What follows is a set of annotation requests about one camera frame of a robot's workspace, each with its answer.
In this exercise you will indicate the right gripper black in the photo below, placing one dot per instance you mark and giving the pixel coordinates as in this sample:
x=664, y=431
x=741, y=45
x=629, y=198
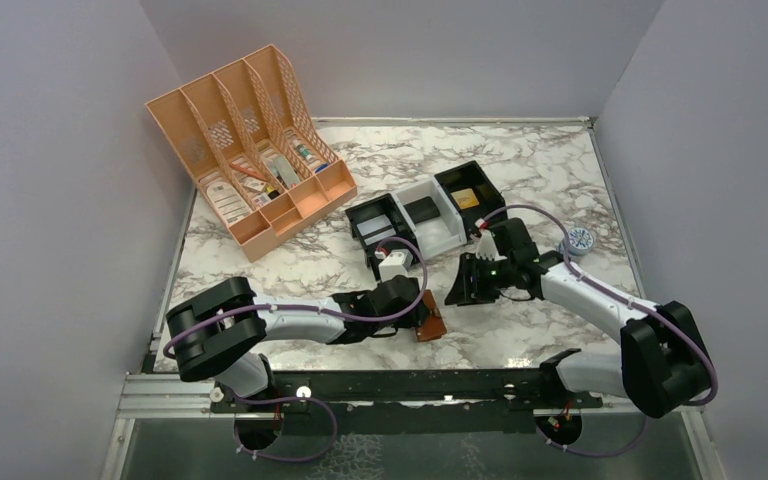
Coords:
x=467, y=288

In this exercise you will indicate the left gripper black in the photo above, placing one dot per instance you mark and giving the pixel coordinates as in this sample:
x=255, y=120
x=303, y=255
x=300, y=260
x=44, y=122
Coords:
x=412, y=319

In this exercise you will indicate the brown leather card holder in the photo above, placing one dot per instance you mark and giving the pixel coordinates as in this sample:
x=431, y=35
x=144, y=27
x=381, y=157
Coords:
x=433, y=327

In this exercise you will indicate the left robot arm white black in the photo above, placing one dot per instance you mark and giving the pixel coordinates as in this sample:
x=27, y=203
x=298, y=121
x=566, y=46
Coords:
x=213, y=334

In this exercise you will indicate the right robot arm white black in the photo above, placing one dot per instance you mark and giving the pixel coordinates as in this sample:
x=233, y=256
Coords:
x=661, y=363

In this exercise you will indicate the white card in black bin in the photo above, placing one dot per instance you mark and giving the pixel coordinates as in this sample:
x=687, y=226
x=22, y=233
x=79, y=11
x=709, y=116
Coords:
x=375, y=226

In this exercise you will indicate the gold card in black bin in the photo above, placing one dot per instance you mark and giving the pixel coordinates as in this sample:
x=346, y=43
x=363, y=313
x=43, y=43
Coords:
x=465, y=198

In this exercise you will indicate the white bin middle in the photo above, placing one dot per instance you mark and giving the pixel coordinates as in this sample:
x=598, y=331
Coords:
x=439, y=235

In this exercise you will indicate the black bin left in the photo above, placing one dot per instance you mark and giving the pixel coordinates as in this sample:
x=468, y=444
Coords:
x=381, y=205

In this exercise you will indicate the black bin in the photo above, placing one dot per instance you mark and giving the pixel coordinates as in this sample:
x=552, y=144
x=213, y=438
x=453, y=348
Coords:
x=471, y=175
x=381, y=205

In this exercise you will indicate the black object in white bin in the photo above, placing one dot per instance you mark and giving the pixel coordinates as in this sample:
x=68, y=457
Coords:
x=422, y=210

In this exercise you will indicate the black bin right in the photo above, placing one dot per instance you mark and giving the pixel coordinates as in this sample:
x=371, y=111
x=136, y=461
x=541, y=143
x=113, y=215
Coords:
x=471, y=175

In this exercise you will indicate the blue white small jar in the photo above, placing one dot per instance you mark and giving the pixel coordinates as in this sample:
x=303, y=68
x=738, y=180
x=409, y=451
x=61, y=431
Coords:
x=578, y=243

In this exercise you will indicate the orange plastic file organizer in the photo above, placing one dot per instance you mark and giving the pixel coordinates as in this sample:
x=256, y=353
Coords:
x=246, y=138

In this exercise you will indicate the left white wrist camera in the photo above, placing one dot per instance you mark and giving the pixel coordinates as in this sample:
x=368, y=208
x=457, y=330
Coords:
x=392, y=264

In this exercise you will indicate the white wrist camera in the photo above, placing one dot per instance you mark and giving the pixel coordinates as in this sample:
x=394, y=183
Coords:
x=392, y=264
x=486, y=248

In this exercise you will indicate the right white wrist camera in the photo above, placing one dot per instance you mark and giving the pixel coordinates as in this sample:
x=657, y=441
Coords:
x=486, y=248

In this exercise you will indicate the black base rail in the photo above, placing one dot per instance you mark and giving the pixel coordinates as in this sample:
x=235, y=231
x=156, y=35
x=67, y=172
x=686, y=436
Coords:
x=317, y=403

